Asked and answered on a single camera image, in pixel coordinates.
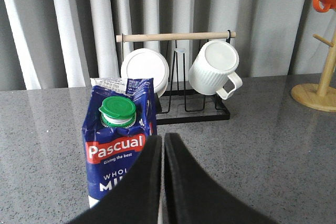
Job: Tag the white ribbed mug on rack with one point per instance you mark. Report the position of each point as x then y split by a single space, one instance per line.
213 70

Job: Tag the blue white milk carton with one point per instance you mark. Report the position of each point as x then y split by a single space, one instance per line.
121 115

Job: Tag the grey curtain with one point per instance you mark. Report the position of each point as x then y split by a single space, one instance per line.
64 43

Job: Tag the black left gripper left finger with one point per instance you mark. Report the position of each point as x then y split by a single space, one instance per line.
136 197

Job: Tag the wooden mug tree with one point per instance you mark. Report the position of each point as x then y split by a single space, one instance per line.
319 96

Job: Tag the black wire mug rack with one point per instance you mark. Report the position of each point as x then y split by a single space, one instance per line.
180 103

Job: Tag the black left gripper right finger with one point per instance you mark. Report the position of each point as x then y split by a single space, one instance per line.
192 196

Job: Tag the white smiley mug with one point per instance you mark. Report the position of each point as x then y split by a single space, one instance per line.
146 63

